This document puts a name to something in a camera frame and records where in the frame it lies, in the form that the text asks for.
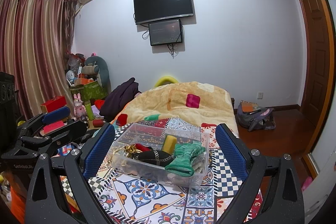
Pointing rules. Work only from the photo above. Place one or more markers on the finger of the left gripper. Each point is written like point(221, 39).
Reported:
point(74, 130)
point(56, 115)

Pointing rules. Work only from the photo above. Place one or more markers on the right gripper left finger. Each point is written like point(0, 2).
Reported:
point(46, 201)

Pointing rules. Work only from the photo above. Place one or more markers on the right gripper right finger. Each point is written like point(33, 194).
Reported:
point(283, 202)

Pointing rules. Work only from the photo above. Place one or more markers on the red cloth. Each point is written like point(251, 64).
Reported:
point(142, 148)

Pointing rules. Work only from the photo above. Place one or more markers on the clear plastic storage box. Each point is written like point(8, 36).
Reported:
point(154, 137)

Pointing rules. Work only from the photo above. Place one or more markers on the black hat with chain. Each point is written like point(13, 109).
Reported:
point(155, 157)

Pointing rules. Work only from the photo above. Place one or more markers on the yellow sponge roll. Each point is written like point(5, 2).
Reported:
point(169, 144)

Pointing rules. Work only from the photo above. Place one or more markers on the white sock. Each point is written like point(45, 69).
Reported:
point(199, 163)

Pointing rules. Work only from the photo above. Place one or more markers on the green knitted cloth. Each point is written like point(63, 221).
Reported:
point(185, 155)

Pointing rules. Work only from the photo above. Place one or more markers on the pink rabbit doll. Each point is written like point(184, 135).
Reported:
point(79, 108)

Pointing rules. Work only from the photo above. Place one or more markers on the red gift box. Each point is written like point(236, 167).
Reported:
point(53, 104)

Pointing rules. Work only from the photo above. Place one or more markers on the red cylinder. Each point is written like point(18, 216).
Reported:
point(98, 123)

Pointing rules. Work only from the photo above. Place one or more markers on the green bottle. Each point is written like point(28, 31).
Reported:
point(89, 111)

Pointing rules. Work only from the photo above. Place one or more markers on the green storage box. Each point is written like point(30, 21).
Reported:
point(90, 91)

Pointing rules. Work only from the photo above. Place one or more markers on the dark purple jacket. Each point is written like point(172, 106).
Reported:
point(118, 99)

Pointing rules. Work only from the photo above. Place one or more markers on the grey-green plush toy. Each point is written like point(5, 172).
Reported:
point(97, 67)

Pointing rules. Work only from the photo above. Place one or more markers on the colourful patterned bedspread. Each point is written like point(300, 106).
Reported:
point(128, 198)

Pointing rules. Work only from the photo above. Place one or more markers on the grey backpack on floor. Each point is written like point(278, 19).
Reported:
point(254, 117)

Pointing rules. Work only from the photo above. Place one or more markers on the striped brown curtain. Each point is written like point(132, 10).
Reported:
point(36, 42)

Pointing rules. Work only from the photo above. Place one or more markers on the yellow-green plush pillow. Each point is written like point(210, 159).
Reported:
point(165, 80)

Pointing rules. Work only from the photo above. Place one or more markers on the yellow patchwork fleece blanket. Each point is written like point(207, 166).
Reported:
point(196, 103)

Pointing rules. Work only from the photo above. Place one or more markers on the wall socket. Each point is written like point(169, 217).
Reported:
point(260, 95)

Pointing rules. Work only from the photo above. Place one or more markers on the small black wall monitor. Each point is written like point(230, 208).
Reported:
point(165, 32)

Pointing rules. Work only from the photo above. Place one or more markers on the large wall television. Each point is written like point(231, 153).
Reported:
point(146, 11)

